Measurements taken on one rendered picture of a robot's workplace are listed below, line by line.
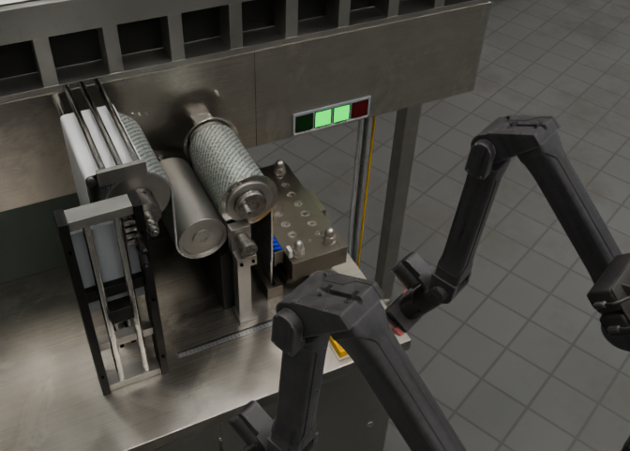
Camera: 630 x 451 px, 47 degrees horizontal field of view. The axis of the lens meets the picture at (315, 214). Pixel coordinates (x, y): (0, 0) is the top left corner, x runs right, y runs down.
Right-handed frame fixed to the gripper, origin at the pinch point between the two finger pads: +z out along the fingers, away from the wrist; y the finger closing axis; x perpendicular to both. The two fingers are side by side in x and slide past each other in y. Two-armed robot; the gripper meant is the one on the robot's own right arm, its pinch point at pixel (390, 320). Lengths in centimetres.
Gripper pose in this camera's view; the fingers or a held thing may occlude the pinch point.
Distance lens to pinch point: 175.4
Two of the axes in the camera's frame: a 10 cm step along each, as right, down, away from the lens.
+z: -4.1, 4.3, 8.1
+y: -6.4, 5.0, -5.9
